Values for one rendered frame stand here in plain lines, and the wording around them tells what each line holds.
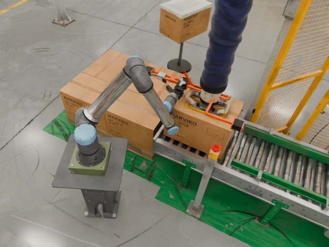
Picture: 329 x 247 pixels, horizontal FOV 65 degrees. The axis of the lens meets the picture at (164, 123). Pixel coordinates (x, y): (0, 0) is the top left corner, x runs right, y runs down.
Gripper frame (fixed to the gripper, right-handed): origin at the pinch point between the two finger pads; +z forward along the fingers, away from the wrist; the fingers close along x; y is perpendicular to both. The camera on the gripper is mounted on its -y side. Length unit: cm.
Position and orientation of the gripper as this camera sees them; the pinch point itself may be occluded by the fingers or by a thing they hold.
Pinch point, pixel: (181, 82)
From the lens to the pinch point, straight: 231.8
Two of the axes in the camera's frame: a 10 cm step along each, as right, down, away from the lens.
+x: 0.5, -6.7, -7.4
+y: 9.0, 3.6, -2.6
